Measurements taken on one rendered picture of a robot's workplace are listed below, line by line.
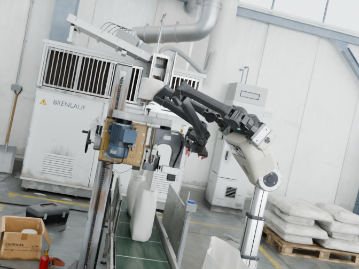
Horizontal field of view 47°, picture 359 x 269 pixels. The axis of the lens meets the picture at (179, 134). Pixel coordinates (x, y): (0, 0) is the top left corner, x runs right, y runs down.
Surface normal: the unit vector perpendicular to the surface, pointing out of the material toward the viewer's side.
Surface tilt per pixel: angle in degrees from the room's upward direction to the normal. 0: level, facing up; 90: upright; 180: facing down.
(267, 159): 115
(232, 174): 90
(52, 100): 90
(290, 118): 90
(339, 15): 90
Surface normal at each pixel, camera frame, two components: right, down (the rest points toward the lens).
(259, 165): 0.39, 0.55
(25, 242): 0.39, 0.13
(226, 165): 0.16, 0.08
